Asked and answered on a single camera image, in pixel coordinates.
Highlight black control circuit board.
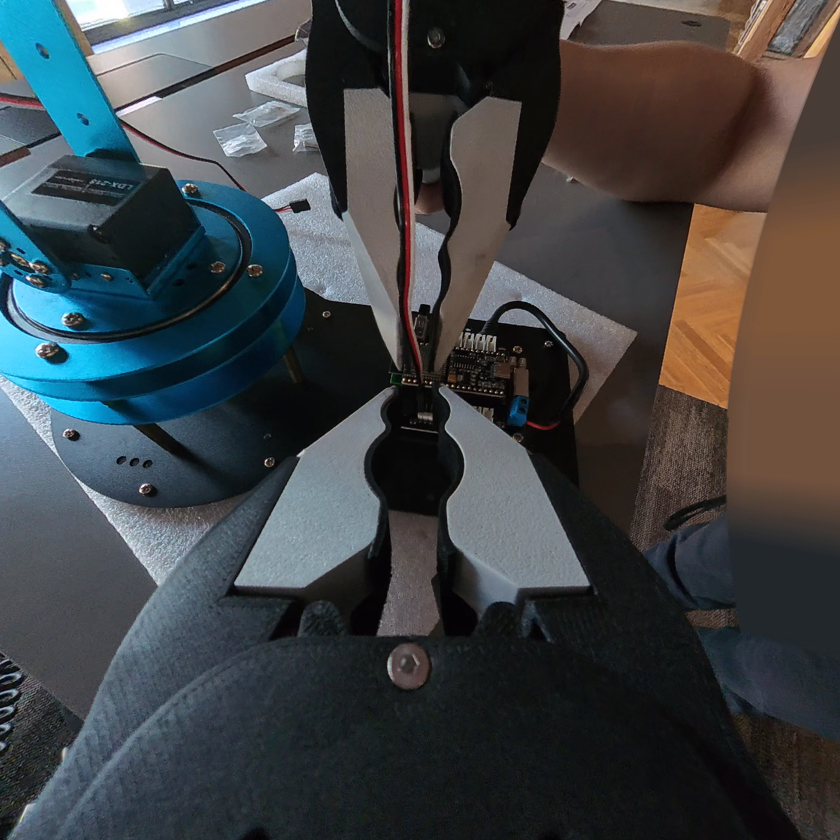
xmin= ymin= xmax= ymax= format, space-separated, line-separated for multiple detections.
xmin=387 ymin=305 xmax=536 ymax=434

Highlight white foam sheet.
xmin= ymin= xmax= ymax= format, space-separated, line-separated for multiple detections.
xmin=0 ymin=172 xmax=639 ymax=637

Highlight blue toy robot arm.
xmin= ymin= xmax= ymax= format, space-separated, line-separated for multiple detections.
xmin=0 ymin=0 xmax=581 ymax=519

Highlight person's right forearm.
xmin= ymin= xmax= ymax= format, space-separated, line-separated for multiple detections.
xmin=541 ymin=39 xmax=821 ymax=212

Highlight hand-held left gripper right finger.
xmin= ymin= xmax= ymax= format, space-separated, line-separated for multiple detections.
xmin=437 ymin=386 xmax=595 ymax=619

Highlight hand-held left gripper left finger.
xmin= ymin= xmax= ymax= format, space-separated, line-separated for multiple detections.
xmin=234 ymin=386 xmax=399 ymax=619

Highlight person's trouser leg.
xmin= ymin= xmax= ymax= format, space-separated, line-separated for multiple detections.
xmin=646 ymin=515 xmax=840 ymax=739

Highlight black floor cable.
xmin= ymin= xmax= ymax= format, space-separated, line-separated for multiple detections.
xmin=663 ymin=495 xmax=729 ymax=532

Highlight white foam packaging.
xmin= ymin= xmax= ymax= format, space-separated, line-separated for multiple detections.
xmin=245 ymin=49 xmax=316 ymax=99

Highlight coiled cable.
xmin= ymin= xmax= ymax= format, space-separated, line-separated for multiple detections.
xmin=0 ymin=656 xmax=21 ymax=762

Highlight black power cable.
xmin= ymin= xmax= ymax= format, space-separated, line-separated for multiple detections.
xmin=482 ymin=301 xmax=589 ymax=432

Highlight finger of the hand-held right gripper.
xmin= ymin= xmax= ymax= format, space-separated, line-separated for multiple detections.
xmin=430 ymin=97 xmax=524 ymax=367
xmin=343 ymin=87 xmax=421 ymax=371

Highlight white red black cable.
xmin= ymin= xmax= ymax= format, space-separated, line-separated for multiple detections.
xmin=384 ymin=0 xmax=427 ymax=382

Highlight thin red black connector cable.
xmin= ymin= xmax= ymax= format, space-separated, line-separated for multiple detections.
xmin=0 ymin=92 xmax=309 ymax=214

